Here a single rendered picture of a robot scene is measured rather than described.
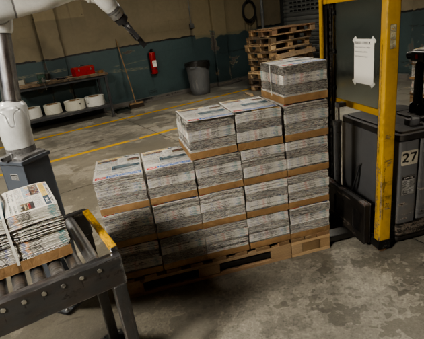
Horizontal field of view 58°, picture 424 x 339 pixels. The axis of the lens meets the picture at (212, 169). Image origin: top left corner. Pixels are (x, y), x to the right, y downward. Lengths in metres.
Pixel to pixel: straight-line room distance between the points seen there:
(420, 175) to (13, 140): 2.47
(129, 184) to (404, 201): 1.77
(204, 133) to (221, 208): 0.49
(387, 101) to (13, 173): 2.15
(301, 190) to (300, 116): 0.49
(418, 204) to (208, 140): 1.50
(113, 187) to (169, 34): 7.54
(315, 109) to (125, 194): 1.24
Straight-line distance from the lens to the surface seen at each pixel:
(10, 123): 2.33
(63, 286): 1.51
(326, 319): 2.32
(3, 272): 1.61
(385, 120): 2.49
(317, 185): 2.60
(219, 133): 2.25
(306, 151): 2.49
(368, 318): 2.36
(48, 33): 8.67
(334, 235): 2.89
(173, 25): 9.62
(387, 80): 2.44
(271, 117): 2.33
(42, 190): 1.67
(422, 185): 2.88
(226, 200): 2.39
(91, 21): 8.96
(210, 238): 2.49
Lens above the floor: 1.57
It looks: 21 degrees down
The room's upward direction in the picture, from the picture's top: 7 degrees counter-clockwise
